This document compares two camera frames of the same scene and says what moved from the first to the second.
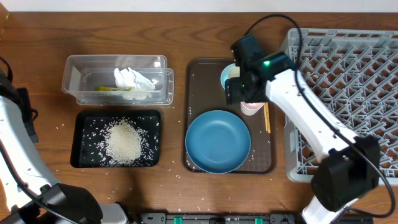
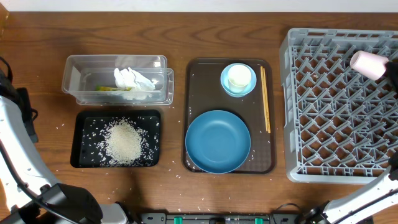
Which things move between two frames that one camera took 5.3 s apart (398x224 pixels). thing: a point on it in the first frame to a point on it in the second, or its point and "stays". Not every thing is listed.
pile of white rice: x=124 y=141 stays
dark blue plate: x=217 y=142 stays
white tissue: x=129 y=79 stays
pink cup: x=250 y=109 to x=370 y=65
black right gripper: x=234 y=94 to x=393 y=66
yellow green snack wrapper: x=103 y=88 stays
